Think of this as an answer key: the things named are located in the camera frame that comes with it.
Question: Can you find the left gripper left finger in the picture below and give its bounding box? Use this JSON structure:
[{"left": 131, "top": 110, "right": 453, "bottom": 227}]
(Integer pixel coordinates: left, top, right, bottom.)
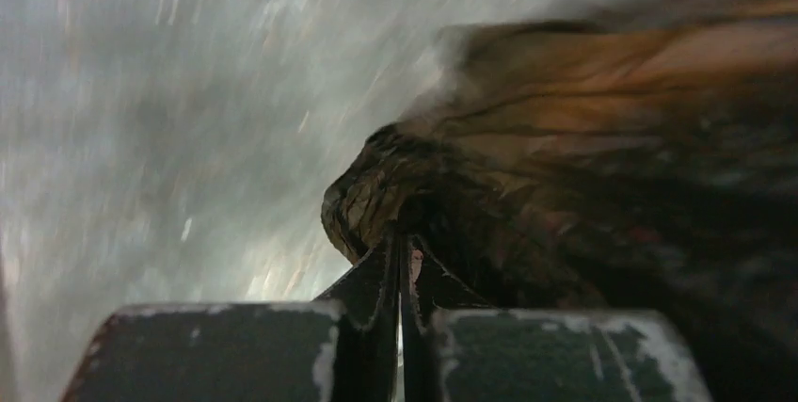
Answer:
[{"left": 63, "top": 240, "right": 398, "bottom": 401}]

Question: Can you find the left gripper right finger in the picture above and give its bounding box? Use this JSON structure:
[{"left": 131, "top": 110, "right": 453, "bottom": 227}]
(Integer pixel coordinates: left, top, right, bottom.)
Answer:
[{"left": 400, "top": 234, "right": 710, "bottom": 401}]

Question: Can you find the black trash bag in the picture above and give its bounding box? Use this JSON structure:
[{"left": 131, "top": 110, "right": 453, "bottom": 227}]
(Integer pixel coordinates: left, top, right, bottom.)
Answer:
[{"left": 321, "top": 0, "right": 797, "bottom": 401}]

